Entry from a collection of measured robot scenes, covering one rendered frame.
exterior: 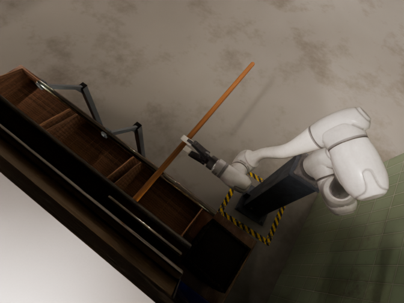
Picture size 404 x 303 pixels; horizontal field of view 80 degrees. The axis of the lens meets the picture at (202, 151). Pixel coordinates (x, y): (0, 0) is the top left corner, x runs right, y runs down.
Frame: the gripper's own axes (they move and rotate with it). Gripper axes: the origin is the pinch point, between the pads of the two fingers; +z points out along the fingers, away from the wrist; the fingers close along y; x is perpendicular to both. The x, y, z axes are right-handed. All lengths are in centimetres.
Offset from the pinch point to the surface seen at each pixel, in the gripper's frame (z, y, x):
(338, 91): -91, 119, 259
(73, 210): -5, -60, -56
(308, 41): -16, 119, 318
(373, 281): -123, 11, 3
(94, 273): -22, -91, -58
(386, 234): -123, 11, 33
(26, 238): -15, -91, -59
